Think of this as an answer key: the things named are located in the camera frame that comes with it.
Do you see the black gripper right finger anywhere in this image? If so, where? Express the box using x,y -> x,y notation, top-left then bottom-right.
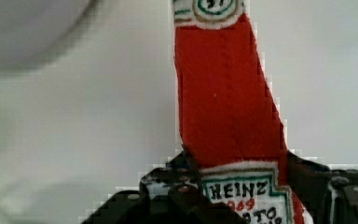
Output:
287,152 -> 358,224

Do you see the red plush ketchup bottle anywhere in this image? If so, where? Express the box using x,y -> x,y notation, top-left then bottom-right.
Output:
172,0 -> 314,224

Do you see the large grey oval plate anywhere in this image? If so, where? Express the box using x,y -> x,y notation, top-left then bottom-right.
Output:
0,0 -> 102,73

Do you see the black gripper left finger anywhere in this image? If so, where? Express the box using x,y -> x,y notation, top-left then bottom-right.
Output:
81,146 -> 245,224

